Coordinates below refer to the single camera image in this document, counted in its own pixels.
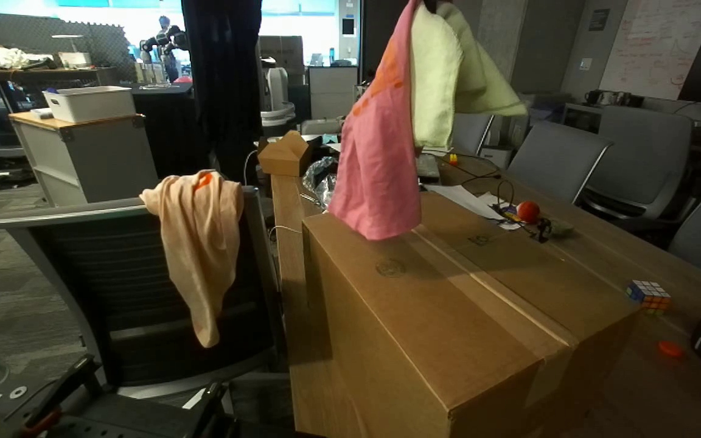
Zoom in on pink shirt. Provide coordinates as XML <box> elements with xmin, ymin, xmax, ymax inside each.
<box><xmin>326</xmin><ymin>0</ymin><xmax>425</xmax><ymax>243</ymax></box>

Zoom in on peach shirt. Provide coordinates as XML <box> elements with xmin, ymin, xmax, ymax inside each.
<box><xmin>139</xmin><ymin>167</ymin><xmax>245</xmax><ymax>352</ymax></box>

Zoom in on light green shirt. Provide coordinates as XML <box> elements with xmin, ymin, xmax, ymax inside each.
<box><xmin>410</xmin><ymin>0</ymin><xmax>531</xmax><ymax>157</ymax></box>

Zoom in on large brown cardboard box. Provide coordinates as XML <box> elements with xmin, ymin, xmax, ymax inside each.
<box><xmin>255</xmin><ymin>132</ymin><xmax>646</xmax><ymax>438</ymax></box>

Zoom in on black mesh office chair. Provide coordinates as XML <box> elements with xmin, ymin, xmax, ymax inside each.
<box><xmin>0</xmin><ymin>183</ymin><xmax>289</xmax><ymax>394</ymax></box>

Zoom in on pile of crumpled items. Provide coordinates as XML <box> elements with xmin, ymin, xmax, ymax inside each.
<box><xmin>300</xmin><ymin>153</ymin><xmax>346</xmax><ymax>214</ymax></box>

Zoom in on white paper sheets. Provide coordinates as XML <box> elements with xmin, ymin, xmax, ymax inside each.
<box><xmin>424</xmin><ymin>183</ymin><xmax>509</xmax><ymax>223</ymax></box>

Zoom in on white storage cabinet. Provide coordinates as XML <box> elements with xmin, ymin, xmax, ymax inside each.
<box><xmin>306</xmin><ymin>65</ymin><xmax>362</xmax><ymax>123</ymax></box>

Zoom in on white electric kettle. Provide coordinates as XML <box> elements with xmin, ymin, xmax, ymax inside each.
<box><xmin>257</xmin><ymin>57</ymin><xmax>296</xmax><ymax>132</ymax></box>

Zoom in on red ball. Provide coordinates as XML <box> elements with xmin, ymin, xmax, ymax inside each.
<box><xmin>514</xmin><ymin>200</ymin><xmax>546</xmax><ymax>228</ymax></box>

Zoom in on wood top cabinet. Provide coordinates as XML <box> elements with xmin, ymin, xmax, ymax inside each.
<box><xmin>8</xmin><ymin>107</ymin><xmax>160</xmax><ymax>207</ymax></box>

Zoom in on white plastic bin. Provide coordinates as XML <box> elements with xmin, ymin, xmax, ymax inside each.
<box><xmin>42</xmin><ymin>83</ymin><xmax>139</xmax><ymax>123</ymax></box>

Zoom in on Rubik's cube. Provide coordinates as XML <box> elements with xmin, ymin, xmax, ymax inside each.
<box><xmin>626</xmin><ymin>279</ymin><xmax>676</xmax><ymax>316</ymax></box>

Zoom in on small orange cap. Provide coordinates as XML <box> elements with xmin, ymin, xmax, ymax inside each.
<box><xmin>654</xmin><ymin>338</ymin><xmax>689</xmax><ymax>363</ymax></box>

